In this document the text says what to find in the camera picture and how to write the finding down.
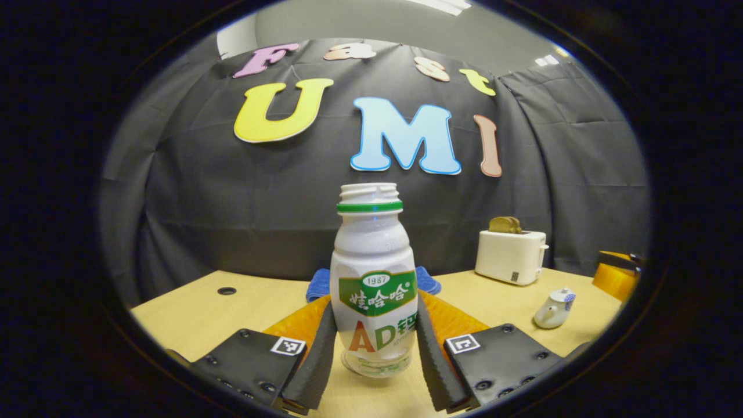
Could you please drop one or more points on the small ceiling light panel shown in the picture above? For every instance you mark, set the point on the small ceiling light panel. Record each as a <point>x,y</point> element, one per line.
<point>548,59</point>

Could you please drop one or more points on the black backdrop cloth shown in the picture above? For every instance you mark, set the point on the black backdrop cloth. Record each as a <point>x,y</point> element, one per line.
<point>232,203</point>

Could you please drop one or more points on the white green-label water bottle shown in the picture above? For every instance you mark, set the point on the white green-label water bottle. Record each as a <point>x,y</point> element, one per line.
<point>371,249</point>

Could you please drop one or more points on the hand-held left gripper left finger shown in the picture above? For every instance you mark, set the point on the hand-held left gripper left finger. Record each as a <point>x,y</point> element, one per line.
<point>316,366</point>

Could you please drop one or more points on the brown bread slice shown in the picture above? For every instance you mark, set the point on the brown bread slice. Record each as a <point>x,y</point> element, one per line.
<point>498,225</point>
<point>516,226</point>

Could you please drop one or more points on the white blue-patterned teacup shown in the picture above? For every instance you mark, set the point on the white blue-patterned teacup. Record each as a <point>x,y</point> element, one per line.
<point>551,316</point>

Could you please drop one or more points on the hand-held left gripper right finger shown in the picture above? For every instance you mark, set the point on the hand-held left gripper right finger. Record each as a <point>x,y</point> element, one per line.
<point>441,371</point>

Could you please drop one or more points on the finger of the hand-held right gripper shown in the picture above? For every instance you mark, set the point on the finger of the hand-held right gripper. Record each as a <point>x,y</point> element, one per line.
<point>621,260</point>

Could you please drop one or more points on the black desk grommet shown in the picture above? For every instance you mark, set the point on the black desk grommet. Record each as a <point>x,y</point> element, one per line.
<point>226,291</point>

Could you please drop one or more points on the white toaster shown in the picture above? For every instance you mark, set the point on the white toaster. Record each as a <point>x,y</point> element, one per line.
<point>508,258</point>

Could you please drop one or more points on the folded blue cloth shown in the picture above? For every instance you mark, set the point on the folded blue cloth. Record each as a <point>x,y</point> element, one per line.
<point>316,284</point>

